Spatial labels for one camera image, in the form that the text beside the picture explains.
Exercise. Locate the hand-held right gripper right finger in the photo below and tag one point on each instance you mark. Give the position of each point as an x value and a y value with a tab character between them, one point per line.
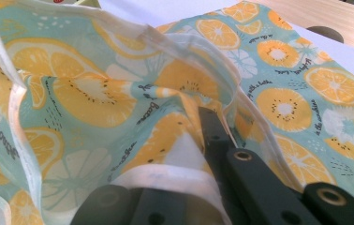
217	146

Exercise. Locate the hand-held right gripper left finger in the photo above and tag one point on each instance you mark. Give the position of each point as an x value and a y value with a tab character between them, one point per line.
162	206

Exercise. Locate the orange print cloth bag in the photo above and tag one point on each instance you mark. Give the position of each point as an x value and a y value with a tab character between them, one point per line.
103	109

